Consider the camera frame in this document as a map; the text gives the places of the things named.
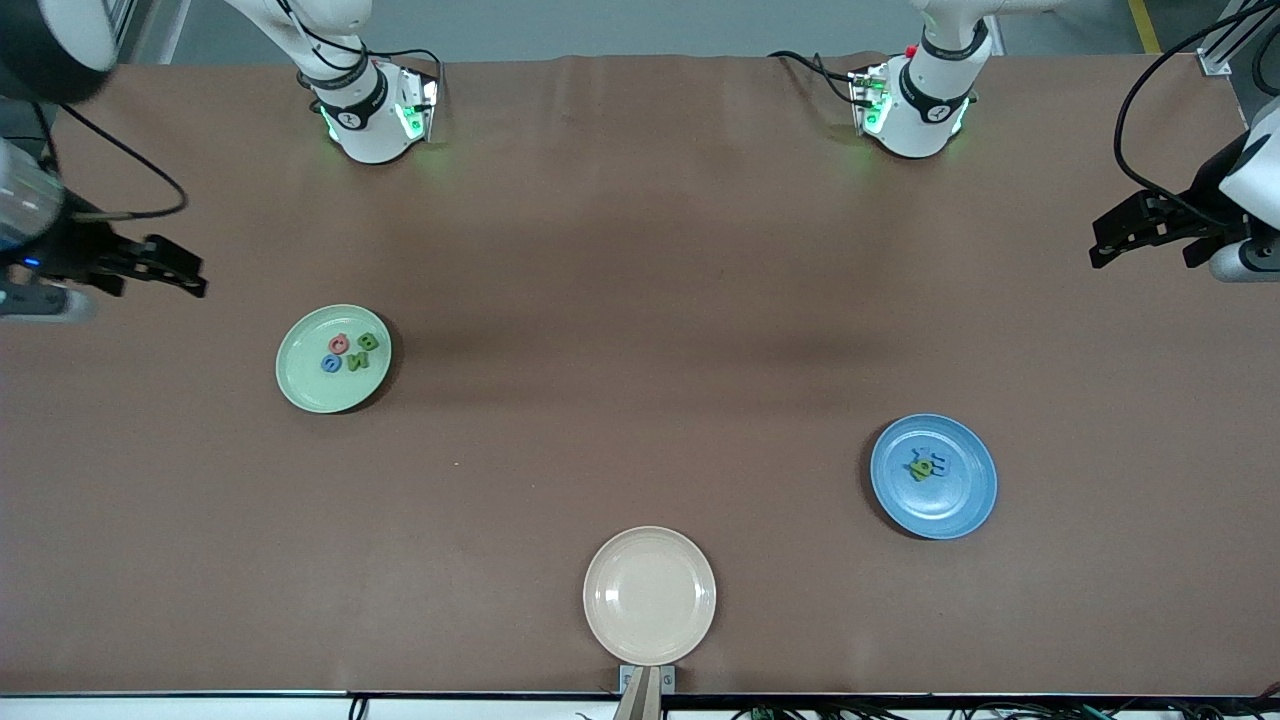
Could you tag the green letter N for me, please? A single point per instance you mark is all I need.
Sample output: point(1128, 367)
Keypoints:
point(356, 362)

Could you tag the beige plate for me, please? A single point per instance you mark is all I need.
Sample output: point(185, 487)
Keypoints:
point(650, 595)

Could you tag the green plate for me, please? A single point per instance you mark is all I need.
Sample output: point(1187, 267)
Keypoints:
point(310, 385)

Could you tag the red letter Q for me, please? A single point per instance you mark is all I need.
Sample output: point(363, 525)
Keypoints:
point(333, 347)

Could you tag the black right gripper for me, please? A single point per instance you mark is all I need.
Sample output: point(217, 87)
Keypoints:
point(70, 249)

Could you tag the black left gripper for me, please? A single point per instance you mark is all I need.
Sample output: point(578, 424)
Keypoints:
point(1197, 208)

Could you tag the blue plate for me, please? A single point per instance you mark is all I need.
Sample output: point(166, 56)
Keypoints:
point(940, 510)

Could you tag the green letter q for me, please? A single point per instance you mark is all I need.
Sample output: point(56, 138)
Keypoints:
point(922, 466)

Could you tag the aluminium frame profile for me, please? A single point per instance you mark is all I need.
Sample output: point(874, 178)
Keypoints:
point(1215, 62)
point(125, 20)

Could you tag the brown table mat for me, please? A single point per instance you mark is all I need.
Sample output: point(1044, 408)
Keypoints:
point(700, 200)

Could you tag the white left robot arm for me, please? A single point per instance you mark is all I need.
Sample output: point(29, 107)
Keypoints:
point(930, 110)

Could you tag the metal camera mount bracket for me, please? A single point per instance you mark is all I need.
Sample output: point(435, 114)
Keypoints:
point(668, 678)

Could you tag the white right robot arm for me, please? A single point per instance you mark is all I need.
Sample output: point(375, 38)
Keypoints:
point(365, 120)

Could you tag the green letter B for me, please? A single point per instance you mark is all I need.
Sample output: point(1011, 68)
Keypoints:
point(368, 343)

